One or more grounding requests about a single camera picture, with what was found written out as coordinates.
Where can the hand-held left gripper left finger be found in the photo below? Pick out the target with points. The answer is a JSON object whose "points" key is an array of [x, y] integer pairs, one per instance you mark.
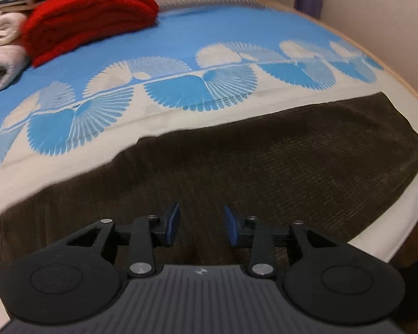
{"points": [[172, 223]]}

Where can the purple box by wall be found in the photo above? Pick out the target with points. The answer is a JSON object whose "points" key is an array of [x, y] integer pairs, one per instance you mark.
{"points": [[308, 1]]}

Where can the blue and white printed bedsheet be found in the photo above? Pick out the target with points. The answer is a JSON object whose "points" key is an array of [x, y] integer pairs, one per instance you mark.
{"points": [[202, 34]]}

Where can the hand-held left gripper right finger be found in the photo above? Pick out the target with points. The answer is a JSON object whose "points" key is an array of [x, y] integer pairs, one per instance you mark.
{"points": [[230, 225]]}

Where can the white folded quilt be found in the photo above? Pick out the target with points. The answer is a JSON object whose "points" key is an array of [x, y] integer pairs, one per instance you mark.
{"points": [[0, 48]]}

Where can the red folded blanket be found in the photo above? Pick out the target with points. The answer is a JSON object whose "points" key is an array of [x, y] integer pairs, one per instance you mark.
{"points": [[90, 17]]}

